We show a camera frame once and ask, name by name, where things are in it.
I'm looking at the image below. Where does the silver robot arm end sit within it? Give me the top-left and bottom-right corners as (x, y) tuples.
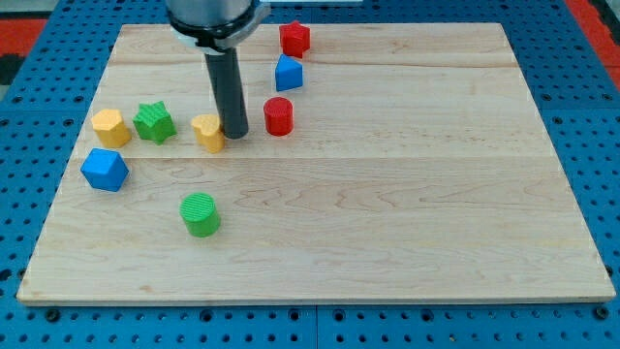
(165, 0), (271, 55)

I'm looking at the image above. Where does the blue cube block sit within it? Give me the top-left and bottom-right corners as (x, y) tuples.
(80, 148), (129, 192)

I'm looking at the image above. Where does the yellow hexagon block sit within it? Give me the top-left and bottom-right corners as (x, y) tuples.
(91, 109), (132, 148)

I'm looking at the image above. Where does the red cylinder block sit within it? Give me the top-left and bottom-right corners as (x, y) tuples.
(263, 97), (294, 137)

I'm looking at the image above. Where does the wooden board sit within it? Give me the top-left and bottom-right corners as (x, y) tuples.
(16, 23), (616, 306)

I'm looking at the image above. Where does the blue triangle block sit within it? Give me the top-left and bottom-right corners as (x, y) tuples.
(275, 54), (303, 91)

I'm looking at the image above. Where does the yellow heart block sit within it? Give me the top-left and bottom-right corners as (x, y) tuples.
(191, 114), (225, 153)

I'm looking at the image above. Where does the green cylinder block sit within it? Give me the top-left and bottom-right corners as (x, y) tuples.
(179, 192), (221, 238)

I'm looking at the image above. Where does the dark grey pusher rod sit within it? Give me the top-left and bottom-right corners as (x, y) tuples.
(205, 48), (249, 140)

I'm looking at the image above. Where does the red star block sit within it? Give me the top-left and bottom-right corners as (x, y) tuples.
(279, 20), (311, 58)

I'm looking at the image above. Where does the green star block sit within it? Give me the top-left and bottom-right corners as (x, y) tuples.
(133, 101), (177, 145)

